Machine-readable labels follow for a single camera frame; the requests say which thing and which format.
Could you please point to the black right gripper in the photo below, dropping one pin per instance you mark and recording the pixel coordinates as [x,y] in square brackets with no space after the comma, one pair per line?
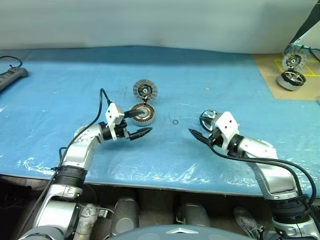
[215,138]

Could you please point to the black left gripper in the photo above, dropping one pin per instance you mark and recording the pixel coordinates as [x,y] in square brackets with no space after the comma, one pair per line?
[121,131]

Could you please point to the copper wound motor stator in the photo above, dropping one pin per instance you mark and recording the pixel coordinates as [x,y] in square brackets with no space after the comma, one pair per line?
[147,118]

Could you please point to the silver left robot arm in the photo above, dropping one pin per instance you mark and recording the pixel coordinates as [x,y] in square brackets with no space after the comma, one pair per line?
[77,155]

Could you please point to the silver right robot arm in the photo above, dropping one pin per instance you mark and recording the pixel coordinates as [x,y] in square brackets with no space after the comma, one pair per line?
[260,148]

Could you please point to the silver motor rotor disc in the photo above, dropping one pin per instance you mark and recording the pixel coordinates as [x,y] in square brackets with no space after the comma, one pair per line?
[145,90]

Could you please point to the motor cover with circuit board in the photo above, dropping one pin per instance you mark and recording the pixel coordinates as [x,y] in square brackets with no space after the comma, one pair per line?
[293,60]

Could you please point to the blue plastic table mat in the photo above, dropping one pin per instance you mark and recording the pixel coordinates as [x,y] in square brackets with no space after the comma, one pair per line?
[75,75]

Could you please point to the brown cardboard sheet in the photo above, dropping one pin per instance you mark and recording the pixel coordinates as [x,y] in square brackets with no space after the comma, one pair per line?
[270,75]

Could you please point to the grey rounded right leg shell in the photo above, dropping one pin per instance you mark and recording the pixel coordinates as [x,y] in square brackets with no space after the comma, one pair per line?
[195,215]

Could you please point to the grey rounded leg shell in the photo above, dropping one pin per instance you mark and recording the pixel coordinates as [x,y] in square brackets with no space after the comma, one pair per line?
[195,215]
[126,215]

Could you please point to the grey rounded left leg shell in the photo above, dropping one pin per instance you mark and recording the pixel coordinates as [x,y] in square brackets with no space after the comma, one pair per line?
[126,215]

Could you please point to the grey sneaker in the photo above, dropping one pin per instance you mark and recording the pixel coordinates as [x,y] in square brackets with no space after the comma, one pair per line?
[246,220]

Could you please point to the grey robot chest shell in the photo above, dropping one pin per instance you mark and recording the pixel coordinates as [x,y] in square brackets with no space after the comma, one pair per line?
[160,233]

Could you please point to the dark grey power strip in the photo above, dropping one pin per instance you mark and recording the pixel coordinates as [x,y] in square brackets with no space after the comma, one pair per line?
[12,76]

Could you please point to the dark leaning board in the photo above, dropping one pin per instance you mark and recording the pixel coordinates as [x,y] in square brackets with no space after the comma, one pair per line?
[306,31]

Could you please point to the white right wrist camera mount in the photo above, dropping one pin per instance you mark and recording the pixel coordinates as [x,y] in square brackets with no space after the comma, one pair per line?
[227,123]

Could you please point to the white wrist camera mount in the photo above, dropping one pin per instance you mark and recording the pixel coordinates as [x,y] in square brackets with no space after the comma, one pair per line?
[113,113]
[227,123]

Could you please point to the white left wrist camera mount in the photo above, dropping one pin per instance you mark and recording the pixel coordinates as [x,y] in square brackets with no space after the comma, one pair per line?
[113,113]

